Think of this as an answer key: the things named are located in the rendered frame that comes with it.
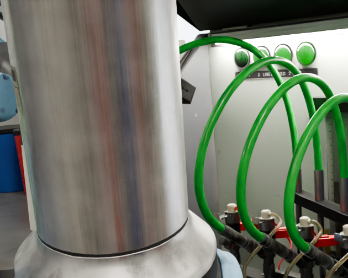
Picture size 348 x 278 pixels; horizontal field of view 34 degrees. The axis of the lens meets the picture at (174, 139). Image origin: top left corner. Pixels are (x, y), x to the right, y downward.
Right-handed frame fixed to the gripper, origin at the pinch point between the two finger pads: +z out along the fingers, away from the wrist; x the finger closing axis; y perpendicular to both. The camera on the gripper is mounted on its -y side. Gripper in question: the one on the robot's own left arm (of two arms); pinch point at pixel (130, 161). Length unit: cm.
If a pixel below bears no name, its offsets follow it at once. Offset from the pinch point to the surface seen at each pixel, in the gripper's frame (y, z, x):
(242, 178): -6.9, 14.0, 24.4
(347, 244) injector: -10.5, 32.9, 20.7
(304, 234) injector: -8.4, 28.9, 14.3
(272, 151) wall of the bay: -24.8, 22.7, -23.9
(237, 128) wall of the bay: -25.3, 13.8, -31.1
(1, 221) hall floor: 92, -63, -468
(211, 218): -0.4, 15.5, 15.8
